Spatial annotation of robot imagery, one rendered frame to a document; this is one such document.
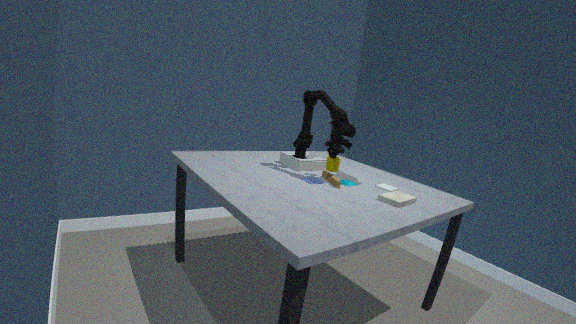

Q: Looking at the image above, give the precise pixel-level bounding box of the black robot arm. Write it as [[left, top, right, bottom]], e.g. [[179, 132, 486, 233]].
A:
[[292, 90, 356, 159]]

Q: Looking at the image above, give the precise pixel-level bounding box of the beige flat rectangular block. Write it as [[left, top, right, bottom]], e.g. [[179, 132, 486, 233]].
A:
[[377, 191, 417, 208]]

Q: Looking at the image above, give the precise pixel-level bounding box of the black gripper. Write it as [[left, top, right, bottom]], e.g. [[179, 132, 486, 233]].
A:
[[325, 133, 344, 159]]

